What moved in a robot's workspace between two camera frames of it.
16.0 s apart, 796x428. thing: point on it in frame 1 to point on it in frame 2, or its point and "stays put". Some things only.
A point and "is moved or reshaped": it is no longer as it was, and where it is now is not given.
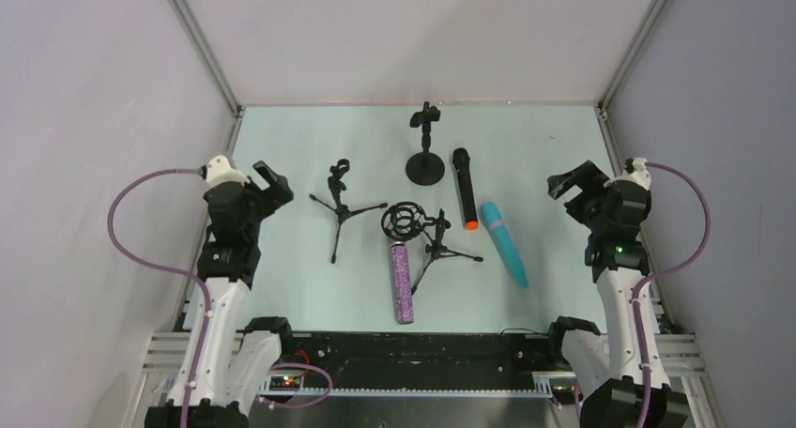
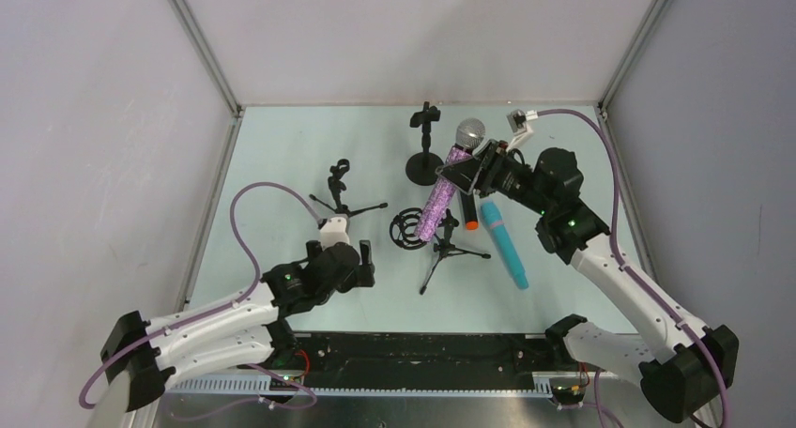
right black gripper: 581,190 to 479,169
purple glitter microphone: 402,280 to 469,135
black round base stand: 425,168 stays put
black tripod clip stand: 342,211 stays put
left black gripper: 262,192 to 339,258
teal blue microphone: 494,221 stays put
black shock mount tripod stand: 404,221 is moved or reshaped
